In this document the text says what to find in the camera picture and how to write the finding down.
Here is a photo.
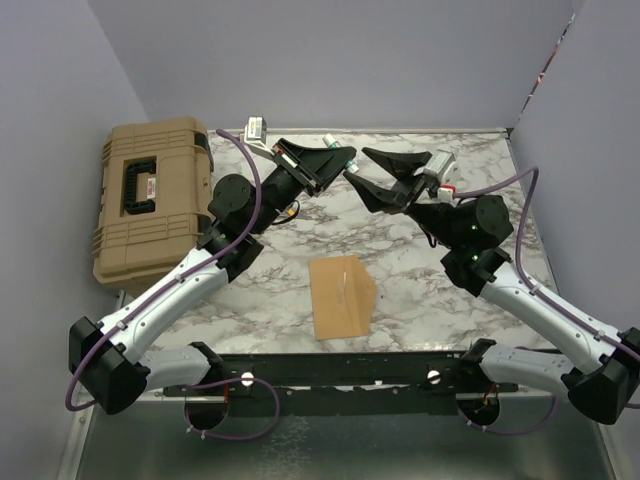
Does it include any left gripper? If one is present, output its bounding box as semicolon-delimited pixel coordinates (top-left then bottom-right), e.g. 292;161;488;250
250;138;356;236

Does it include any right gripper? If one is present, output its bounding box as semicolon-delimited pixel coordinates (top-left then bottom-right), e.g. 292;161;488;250
345;146;464;249

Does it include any green white glue stick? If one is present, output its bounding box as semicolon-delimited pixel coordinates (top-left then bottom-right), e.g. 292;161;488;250
323;133;359;174

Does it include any brown paper envelope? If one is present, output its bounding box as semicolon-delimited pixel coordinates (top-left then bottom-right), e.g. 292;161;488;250
309;255;377;341

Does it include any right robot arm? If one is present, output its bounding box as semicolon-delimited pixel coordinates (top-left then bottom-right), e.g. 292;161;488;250
344;148;639;425

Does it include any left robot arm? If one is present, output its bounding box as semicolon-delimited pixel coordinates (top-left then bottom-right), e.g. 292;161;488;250
65;139;357;415

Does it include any tan plastic tool case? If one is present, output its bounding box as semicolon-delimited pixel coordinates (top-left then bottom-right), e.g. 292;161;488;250
92;116;214;297

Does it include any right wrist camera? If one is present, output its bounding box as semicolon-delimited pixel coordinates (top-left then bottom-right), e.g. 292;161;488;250
422;150;460;202

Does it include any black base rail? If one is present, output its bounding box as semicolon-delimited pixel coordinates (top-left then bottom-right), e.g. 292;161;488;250
163;351;517;417

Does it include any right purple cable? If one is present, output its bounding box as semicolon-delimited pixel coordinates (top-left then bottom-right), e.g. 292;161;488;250
439;166;640;436

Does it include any purple cable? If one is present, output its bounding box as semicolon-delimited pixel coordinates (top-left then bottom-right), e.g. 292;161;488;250
439;166;640;436
64;128;281;442

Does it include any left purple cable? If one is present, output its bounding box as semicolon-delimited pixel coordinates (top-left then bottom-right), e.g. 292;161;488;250
64;128;281;442

